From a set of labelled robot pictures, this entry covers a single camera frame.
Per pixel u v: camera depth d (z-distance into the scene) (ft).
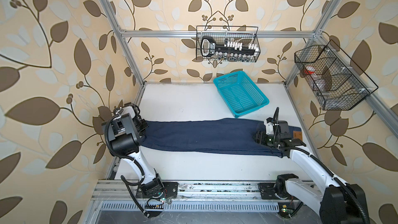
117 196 2.41
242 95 3.77
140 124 2.71
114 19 2.79
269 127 2.52
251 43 3.12
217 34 2.97
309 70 2.64
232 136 2.99
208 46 2.75
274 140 2.22
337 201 1.36
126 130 1.71
